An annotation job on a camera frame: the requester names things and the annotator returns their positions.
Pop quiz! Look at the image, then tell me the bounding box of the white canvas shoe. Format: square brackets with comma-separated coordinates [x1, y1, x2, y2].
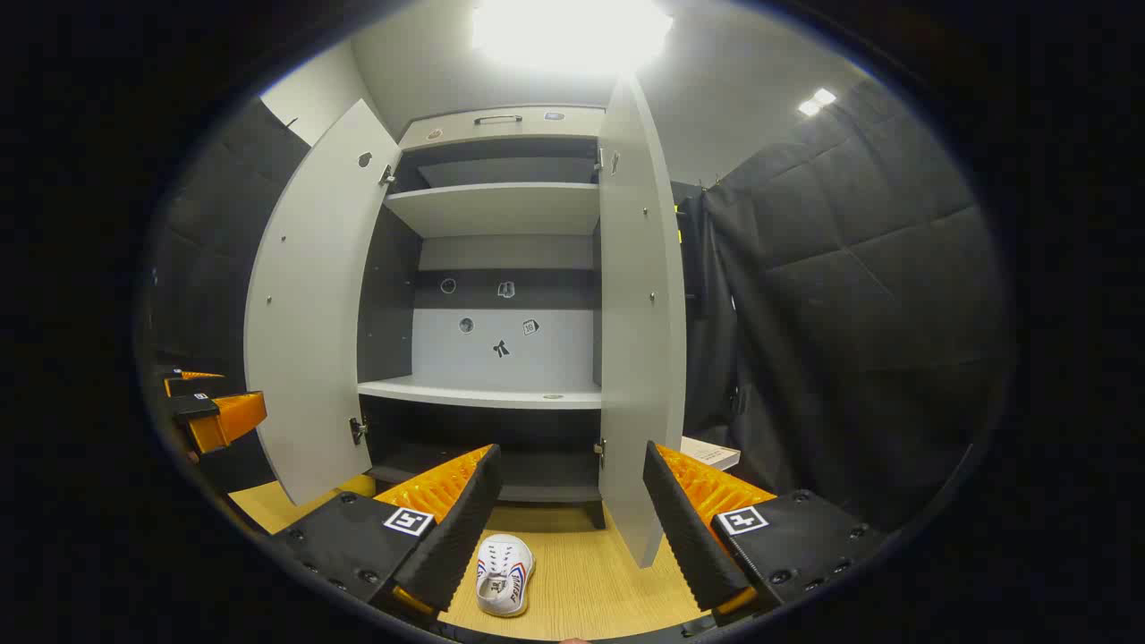
[475, 534, 536, 618]

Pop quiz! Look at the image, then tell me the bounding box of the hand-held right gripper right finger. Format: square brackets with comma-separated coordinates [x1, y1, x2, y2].
[642, 441, 888, 618]

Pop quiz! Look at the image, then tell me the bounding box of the grey shoe cabinet door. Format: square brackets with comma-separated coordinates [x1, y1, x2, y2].
[244, 98, 403, 506]
[597, 76, 688, 569]

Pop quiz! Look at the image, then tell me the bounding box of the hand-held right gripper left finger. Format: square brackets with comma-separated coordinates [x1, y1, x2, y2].
[268, 445, 504, 623]

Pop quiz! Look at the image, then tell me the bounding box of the grey cabinet drawer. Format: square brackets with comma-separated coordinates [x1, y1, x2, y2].
[400, 106, 607, 151]

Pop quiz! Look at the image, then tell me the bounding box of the grey shoe cabinet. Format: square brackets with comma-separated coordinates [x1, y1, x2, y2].
[358, 106, 618, 529]

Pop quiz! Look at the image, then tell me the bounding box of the large ceiling light panel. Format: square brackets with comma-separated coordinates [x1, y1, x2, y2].
[472, 0, 674, 72]

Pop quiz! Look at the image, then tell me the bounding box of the white book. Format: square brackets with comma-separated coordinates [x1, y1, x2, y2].
[680, 436, 742, 471]

